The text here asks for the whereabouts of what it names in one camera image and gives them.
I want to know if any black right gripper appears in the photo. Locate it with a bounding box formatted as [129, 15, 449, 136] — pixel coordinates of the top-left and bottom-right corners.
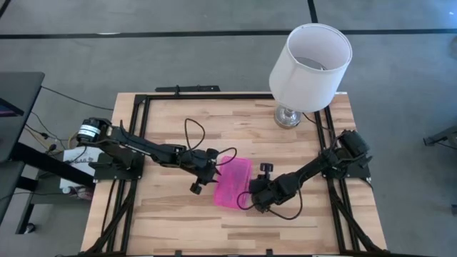
[247, 162, 297, 215]

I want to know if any grey equipment leg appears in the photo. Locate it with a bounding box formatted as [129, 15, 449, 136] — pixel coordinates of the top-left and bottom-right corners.
[423, 124, 457, 147]

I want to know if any dark laptop screen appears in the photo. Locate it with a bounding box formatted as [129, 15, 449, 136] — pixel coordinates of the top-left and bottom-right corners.
[0, 96, 25, 119]

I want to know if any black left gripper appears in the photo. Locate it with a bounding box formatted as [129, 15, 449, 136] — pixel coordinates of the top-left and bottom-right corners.
[184, 147, 224, 196]

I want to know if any pink-lidded clear plastic pencil box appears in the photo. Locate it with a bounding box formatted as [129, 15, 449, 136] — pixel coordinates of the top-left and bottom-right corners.
[213, 155, 254, 211]

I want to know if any white control box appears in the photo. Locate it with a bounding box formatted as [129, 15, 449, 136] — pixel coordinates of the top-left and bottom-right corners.
[59, 145, 105, 190]

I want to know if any black aluminium table frame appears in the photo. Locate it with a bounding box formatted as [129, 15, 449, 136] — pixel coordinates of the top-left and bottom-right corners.
[84, 93, 386, 257]

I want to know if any dark grey side desk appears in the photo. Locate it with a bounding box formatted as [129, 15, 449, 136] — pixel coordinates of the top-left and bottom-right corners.
[0, 71, 96, 235]

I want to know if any white-shade silver table lamp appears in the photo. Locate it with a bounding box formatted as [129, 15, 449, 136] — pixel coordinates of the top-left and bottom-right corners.
[268, 23, 353, 129]

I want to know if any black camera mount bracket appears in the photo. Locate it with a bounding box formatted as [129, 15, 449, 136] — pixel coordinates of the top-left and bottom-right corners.
[155, 84, 221, 94]

